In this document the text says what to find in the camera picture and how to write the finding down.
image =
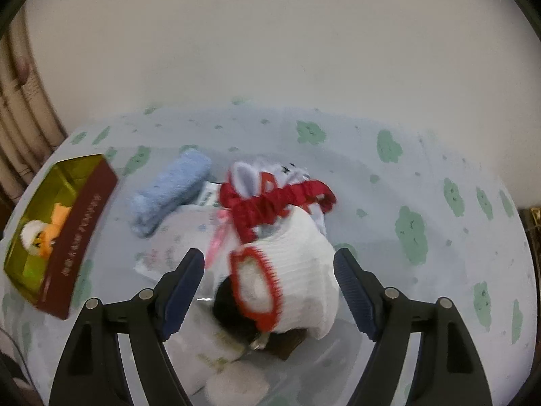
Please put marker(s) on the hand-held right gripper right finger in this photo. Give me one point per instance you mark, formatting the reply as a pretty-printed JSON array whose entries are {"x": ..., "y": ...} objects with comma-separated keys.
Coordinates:
[{"x": 356, "y": 298}]

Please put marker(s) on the red tin box gold interior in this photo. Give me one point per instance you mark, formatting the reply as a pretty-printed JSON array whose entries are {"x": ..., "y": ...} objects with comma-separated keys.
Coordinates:
[{"x": 80, "y": 237}]

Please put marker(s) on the orange plush toy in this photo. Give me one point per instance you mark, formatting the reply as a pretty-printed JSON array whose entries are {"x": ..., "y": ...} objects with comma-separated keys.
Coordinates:
[{"x": 53, "y": 222}]

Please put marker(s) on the small white green packet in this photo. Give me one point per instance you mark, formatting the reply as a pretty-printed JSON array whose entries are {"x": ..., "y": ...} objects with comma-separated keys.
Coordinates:
[{"x": 207, "y": 196}]

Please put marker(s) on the light blue towel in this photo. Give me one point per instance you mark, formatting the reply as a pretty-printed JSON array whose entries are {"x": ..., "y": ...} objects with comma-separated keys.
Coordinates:
[{"x": 169, "y": 190}]

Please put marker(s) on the pink ribbon hair clip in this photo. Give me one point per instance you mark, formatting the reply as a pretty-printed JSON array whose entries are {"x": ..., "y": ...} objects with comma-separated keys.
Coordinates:
[{"x": 217, "y": 237}]

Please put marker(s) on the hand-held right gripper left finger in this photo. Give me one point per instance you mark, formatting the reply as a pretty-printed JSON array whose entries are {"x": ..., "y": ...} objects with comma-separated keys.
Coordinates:
[{"x": 181, "y": 298}]

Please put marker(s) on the black soft item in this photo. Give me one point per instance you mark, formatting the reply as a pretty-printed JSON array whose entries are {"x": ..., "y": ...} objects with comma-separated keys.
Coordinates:
[{"x": 228, "y": 304}]

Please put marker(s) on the beige floral curtain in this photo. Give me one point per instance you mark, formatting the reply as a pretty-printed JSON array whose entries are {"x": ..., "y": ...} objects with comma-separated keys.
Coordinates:
[{"x": 25, "y": 114}]

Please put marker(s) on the dark wooden furniture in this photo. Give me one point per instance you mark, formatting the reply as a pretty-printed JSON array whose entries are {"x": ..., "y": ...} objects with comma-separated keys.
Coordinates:
[{"x": 534, "y": 220}]

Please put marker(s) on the white floral tissue packet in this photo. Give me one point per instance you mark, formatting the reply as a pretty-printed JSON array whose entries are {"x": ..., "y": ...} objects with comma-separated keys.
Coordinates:
[{"x": 177, "y": 241}]

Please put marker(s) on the white fluffy cloth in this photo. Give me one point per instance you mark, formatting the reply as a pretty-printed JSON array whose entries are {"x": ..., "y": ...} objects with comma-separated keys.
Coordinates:
[{"x": 236, "y": 385}]

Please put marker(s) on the brown item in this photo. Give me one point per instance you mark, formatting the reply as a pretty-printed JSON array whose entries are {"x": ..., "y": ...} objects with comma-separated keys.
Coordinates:
[{"x": 287, "y": 342}]

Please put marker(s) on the white sock with red trim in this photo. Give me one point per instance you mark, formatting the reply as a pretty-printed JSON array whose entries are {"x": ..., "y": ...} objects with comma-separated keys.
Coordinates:
[
  {"x": 247, "y": 177},
  {"x": 304, "y": 262}
]

